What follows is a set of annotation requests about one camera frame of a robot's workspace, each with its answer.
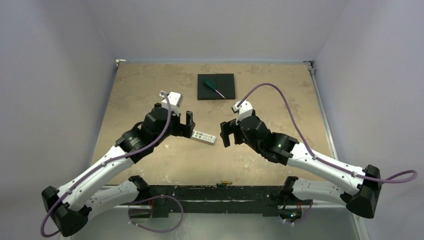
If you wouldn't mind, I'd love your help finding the green handled screwdriver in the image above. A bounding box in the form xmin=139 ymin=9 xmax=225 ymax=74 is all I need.
xmin=202 ymin=79 xmax=226 ymax=99

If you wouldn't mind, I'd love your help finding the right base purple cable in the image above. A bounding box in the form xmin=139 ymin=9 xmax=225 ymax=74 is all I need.
xmin=281 ymin=200 xmax=314 ymax=226

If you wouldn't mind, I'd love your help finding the aluminium frame rail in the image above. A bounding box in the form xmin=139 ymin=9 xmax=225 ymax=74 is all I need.
xmin=303 ymin=60 xmax=339 ymax=160

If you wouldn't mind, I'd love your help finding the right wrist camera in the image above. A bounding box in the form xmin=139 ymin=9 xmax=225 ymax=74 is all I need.
xmin=231 ymin=100 xmax=254 ymax=124

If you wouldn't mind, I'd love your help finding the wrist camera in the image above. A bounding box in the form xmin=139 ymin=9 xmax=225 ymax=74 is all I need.
xmin=231 ymin=100 xmax=254 ymax=124
xmin=159 ymin=91 xmax=183 ymax=116

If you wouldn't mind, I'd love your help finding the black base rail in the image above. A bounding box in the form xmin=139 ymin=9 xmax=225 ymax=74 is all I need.
xmin=138 ymin=185 xmax=288 ymax=218

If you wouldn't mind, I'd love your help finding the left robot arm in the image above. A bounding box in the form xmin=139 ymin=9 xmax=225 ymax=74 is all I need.
xmin=40 ymin=102 xmax=196 ymax=238

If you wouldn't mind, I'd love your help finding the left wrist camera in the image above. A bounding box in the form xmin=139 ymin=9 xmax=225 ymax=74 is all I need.
xmin=159 ymin=91 xmax=183 ymax=116

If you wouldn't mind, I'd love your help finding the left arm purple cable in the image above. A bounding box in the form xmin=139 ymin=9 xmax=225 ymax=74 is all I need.
xmin=40 ymin=92 xmax=173 ymax=238

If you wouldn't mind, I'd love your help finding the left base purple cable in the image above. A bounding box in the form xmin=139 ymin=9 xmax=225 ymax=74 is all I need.
xmin=127 ymin=194 xmax=185 ymax=233

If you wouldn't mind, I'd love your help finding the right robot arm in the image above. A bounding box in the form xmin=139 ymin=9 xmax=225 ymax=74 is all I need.
xmin=220 ymin=116 xmax=382 ymax=219

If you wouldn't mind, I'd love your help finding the black foam pad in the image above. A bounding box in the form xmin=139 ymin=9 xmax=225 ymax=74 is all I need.
xmin=197 ymin=73 xmax=236 ymax=101

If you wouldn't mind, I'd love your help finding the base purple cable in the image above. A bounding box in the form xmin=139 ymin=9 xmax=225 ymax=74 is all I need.
xmin=127 ymin=194 xmax=185 ymax=233
xmin=281 ymin=200 xmax=314 ymax=226

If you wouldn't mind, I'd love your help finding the white remote control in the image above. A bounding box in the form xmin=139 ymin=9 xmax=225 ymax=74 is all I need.
xmin=191 ymin=130 xmax=216 ymax=145

